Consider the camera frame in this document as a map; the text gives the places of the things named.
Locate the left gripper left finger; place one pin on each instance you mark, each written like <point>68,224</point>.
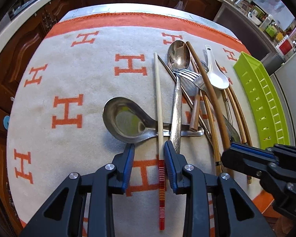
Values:
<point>123,163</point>

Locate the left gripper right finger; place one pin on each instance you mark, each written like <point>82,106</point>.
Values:
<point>175,163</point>

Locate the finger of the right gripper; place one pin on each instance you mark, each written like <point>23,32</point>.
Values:
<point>242,158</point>

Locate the white chopstick red striped end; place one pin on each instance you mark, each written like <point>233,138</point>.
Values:
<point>161,162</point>

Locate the dark brown wooden chopstick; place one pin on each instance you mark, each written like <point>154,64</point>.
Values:
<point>213,98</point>

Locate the wooden handled utensil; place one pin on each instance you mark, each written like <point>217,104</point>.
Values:
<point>195,112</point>

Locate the wide steel soup spoon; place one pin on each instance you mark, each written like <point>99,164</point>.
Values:
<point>127,121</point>

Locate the steel chopstick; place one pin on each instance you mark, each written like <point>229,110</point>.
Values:
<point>188,100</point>

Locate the small steel teaspoon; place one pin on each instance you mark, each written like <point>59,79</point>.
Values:
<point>232,133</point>

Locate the large hammered steel spoon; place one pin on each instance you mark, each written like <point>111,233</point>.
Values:
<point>178,57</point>

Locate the steel fork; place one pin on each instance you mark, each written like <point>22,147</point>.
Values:
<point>193,77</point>

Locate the dark wooden kitchen cabinets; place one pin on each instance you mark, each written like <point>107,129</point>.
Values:
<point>20,48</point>

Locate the tan chopstick red end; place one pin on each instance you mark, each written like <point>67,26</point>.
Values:
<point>214,138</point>

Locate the green plastic utensil tray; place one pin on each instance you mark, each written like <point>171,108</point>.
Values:
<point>264,101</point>

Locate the orange white H-pattern cloth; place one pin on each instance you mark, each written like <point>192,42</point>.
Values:
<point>87,63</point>

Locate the white ceramic soup spoon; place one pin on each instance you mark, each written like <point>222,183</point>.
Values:
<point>215,76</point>

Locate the grey refrigerator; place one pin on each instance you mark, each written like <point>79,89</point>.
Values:
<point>284,80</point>

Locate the grey side cabinet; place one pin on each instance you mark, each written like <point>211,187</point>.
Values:
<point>256,42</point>

